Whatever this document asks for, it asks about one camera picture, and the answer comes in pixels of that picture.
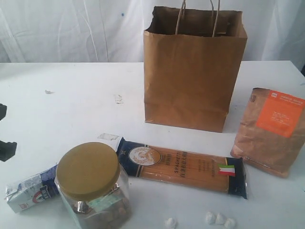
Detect large brown paper shopping bag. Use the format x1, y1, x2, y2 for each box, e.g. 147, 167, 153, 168
143, 6, 247, 133

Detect clear jar with gold lid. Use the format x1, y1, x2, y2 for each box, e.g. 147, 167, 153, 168
55, 142, 132, 229

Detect clear tape piece on table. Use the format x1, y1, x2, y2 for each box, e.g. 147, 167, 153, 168
97, 133, 119, 141

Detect spaghetti packet dark blue ends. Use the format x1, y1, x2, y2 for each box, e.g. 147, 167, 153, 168
116, 138, 247, 199

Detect kraft pouch with orange label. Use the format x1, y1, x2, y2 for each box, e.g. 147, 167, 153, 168
231, 88, 305, 178

